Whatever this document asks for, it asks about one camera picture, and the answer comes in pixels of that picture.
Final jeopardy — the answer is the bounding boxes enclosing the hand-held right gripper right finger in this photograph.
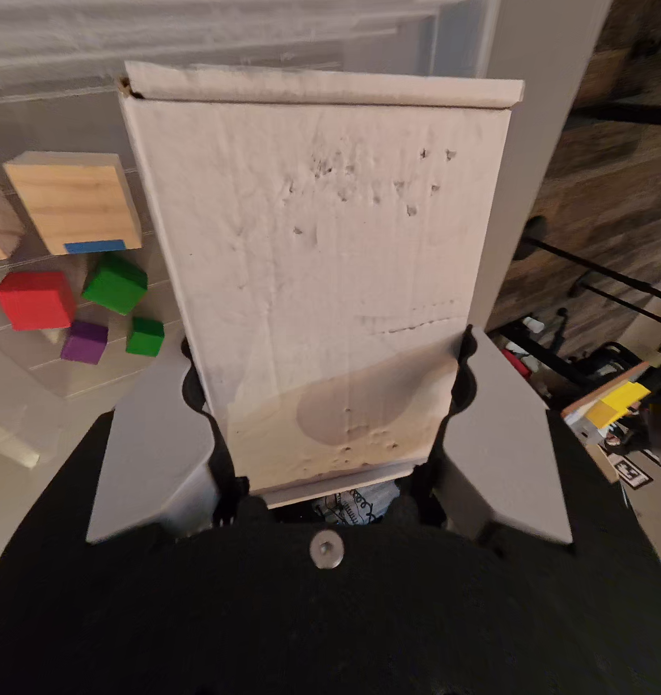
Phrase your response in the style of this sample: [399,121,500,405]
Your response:
[414,325,574,545]

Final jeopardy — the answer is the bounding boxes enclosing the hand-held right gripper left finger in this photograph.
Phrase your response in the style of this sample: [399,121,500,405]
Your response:
[86,337,250,544]

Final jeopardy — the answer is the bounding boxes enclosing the white cardboard box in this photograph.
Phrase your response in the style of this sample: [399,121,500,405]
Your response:
[117,61,525,508]

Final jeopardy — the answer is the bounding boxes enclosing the clear plastic bin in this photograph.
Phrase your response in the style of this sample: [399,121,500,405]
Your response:
[0,0,505,473]

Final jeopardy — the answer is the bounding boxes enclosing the small green cube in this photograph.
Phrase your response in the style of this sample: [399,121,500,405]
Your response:
[126,316,165,358]

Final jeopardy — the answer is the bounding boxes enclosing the purple cube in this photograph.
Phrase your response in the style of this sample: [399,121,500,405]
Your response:
[60,320,109,366]

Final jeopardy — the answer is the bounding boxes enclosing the black cart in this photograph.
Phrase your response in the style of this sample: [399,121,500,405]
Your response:
[499,309,643,392]

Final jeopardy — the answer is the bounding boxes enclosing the large green cube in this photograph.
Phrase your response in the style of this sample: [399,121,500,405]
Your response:
[81,252,149,317]

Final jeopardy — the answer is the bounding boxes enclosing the red cube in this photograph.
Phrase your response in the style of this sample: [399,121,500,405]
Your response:
[0,270,77,332]

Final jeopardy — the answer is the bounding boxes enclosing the large wooden cube blue face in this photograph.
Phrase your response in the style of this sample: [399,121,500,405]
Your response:
[3,151,143,256]

